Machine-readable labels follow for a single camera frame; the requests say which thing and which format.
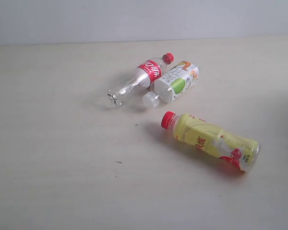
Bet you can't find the yellow bottle red cap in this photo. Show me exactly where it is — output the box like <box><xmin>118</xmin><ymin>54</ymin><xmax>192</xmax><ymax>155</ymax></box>
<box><xmin>161</xmin><ymin>111</ymin><xmax>260</xmax><ymax>172</ymax></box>

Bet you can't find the white tea bottle fruit label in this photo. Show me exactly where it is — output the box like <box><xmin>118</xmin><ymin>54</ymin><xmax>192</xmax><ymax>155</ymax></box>
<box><xmin>142</xmin><ymin>61</ymin><xmax>199</xmax><ymax>109</ymax></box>

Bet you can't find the clear cola bottle red label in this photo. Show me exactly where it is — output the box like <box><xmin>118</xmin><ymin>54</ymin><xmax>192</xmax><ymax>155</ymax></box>
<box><xmin>107</xmin><ymin>53</ymin><xmax>174</xmax><ymax>107</ymax></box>

